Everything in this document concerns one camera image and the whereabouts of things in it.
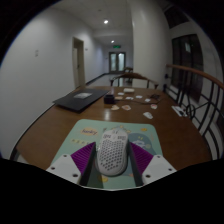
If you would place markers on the round ceiling lights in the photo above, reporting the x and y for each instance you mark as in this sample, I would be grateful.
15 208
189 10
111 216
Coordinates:
105 21

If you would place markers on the small dark-framed window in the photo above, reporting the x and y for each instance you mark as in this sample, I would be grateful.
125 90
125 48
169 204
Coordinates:
175 16

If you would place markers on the dark closed laptop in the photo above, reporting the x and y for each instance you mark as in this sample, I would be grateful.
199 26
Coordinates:
80 99

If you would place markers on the small orange sticker card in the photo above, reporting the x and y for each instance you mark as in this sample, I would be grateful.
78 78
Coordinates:
115 107

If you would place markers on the small red-white sticker card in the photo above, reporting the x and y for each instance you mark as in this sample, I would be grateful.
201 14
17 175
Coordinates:
153 106

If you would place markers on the white perforated computer mouse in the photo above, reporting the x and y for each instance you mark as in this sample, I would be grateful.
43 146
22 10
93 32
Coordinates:
112 153

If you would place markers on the brown wooden chair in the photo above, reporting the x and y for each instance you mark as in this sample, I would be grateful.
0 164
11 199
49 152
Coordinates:
133 76

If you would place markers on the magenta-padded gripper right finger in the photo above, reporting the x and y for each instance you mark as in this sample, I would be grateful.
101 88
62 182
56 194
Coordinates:
156 166

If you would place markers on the small pink sticker card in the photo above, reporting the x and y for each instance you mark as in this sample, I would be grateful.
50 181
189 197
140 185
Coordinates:
126 107

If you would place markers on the glazed double door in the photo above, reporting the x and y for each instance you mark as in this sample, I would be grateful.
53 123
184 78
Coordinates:
117 62

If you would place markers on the small black box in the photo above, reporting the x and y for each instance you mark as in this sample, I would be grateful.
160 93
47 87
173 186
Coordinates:
109 99

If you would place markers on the pale side door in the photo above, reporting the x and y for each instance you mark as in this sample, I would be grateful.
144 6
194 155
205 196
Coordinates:
78 63

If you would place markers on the flat white box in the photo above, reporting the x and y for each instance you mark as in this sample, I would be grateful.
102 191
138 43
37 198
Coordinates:
129 90

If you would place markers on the white paper sheet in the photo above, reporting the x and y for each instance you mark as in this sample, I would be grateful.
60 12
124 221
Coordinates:
179 111

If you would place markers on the small white sticker card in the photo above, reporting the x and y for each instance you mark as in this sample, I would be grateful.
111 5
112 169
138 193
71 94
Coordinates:
129 98
139 96
148 115
147 100

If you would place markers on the tall dark-framed window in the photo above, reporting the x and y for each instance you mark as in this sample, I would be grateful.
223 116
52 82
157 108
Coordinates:
186 63

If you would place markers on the mint green printed mouse pad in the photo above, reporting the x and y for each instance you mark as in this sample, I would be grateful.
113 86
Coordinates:
80 133

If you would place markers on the black railing with wooden handrail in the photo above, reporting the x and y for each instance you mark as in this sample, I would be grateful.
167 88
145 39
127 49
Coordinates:
193 71

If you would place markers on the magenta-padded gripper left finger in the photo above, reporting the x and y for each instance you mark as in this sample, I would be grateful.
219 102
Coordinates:
65 166

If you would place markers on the green exit sign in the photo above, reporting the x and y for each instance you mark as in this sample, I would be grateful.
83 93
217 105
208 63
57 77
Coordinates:
116 46

